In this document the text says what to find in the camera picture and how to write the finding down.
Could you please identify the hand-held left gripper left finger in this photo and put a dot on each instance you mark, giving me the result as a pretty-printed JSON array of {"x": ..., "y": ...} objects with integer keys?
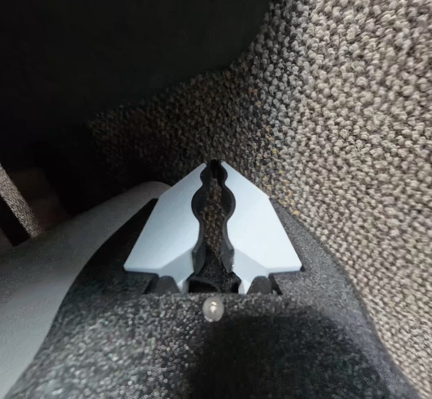
[{"x": 162, "y": 237}]

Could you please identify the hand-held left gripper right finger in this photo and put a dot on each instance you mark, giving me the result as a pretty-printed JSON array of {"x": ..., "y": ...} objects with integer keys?
[{"x": 260, "y": 237}]

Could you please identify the pale grey curved plastic part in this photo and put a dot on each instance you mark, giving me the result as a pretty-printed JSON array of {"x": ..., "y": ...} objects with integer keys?
[{"x": 33, "y": 270}]

